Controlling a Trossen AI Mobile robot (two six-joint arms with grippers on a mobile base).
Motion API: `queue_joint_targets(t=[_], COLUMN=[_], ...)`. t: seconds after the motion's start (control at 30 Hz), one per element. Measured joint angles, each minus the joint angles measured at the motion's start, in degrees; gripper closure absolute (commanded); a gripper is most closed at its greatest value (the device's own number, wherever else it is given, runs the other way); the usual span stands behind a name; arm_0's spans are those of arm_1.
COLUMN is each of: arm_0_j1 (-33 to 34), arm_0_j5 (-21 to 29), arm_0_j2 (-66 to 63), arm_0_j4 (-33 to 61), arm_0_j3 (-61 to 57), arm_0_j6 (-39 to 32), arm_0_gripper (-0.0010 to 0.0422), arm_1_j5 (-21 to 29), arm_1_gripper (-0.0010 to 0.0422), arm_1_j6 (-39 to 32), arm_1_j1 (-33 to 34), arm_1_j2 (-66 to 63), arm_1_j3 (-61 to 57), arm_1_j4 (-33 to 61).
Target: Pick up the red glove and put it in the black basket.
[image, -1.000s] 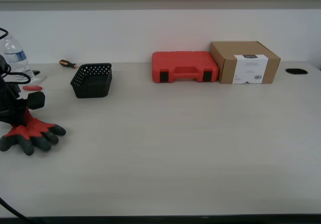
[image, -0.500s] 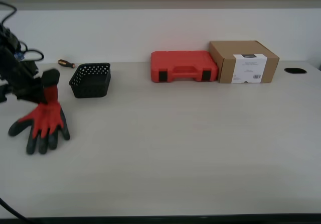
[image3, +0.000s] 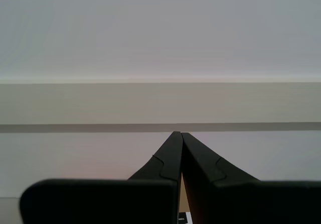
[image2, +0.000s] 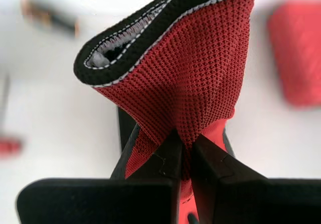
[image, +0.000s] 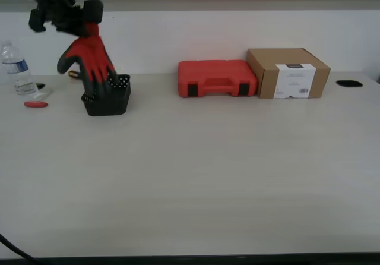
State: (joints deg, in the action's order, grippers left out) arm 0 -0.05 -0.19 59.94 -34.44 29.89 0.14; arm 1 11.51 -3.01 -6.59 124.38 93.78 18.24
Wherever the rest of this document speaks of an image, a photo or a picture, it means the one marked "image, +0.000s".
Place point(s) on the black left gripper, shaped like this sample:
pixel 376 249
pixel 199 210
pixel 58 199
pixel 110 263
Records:
pixel 59 15

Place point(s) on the red and black work glove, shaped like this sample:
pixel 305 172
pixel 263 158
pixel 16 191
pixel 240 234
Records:
pixel 89 54

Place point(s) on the black perforated basket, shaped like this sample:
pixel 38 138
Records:
pixel 110 104

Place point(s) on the clear plastic water bottle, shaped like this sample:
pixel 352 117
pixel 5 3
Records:
pixel 23 78

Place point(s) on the red plastic tool case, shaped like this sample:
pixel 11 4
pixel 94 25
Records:
pixel 216 72

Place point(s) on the brown cardboard box white label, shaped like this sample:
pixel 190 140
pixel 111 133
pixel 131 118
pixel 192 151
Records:
pixel 267 66

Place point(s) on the grey wall trim strip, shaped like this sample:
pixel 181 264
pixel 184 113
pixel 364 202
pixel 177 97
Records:
pixel 207 5

